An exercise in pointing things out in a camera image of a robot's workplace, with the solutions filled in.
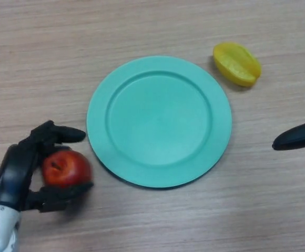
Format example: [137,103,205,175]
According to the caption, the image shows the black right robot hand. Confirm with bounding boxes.
[272,0,305,151]

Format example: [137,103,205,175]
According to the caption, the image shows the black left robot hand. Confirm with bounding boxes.
[0,120,94,213]

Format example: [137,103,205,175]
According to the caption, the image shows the red apple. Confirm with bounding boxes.
[42,150,93,188]

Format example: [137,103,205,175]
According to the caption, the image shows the green round plate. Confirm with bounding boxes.
[86,54,233,188]

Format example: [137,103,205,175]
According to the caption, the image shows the yellow starfruit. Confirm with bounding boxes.
[212,41,262,87]

